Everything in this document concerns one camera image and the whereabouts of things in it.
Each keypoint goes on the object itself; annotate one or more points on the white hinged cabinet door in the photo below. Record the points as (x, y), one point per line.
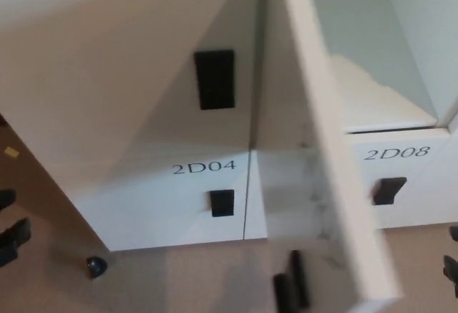
(322, 112)

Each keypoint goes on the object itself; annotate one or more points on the white cabinet door marked 2D08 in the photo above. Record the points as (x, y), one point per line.
(415, 205)

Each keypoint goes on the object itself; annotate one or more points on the white cabinet door marked 2D04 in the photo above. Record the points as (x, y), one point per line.
(150, 212)

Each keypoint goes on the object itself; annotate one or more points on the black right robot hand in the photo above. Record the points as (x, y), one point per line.
(452, 268)

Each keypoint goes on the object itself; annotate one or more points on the white cabinet door marked 2D03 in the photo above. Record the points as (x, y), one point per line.
(107, 58)

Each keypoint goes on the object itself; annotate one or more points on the black dome door stopper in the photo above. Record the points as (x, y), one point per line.
(96, 266)

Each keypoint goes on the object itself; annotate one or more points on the small yellow tag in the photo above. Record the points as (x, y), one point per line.
(11, 152)

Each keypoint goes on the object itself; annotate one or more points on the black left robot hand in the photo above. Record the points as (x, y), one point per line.
(12, 239)

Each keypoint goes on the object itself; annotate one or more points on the white locker cabinet body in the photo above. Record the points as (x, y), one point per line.
(379, 23)

